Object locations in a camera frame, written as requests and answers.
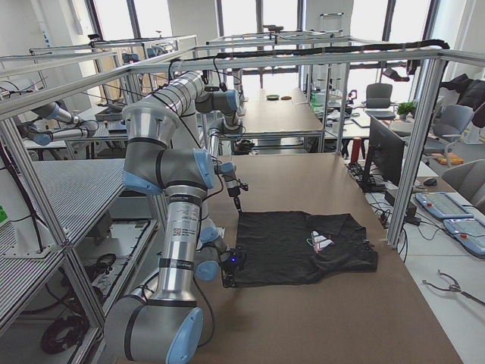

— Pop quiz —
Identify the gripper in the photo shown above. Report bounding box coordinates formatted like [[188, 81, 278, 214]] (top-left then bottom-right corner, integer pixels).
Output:
[[225, 176, 249, 212], [221, 249, 246, 287]]

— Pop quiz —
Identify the black t-shirt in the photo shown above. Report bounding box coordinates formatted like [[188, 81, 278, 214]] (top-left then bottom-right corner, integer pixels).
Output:
[[233, 212, 378, 287]]

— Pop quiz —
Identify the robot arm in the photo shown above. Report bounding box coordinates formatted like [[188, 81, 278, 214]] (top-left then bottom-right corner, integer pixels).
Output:
[[196, 83, 248, 212], [104, 71, 246, 363]]

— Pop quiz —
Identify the black Huawei monitor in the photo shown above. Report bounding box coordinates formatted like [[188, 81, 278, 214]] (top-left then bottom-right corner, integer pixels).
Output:
[[360, 117, 405, 193]]

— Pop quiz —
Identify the striped aluminium workbench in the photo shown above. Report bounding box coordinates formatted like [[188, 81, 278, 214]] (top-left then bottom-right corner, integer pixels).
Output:
[[0, 158, 132, 266]]

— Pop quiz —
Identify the blue teach pendant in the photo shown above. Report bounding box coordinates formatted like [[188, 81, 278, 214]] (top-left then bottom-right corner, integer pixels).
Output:
[[443, 218, 484, 258], [415, 192, 474, 220]]

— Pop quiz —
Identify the metal reacher grabber tool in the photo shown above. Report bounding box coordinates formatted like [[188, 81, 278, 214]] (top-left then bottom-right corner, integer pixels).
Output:
[[422, 269, 485, 306]]

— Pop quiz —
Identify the grey office chair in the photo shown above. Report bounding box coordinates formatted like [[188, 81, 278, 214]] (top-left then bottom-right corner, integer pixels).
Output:
[[442, 159, 485, 213]]

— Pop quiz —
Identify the aluminium frame post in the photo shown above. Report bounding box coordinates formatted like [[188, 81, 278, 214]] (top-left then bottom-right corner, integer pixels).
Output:
[[386, 58, 446, 249]]

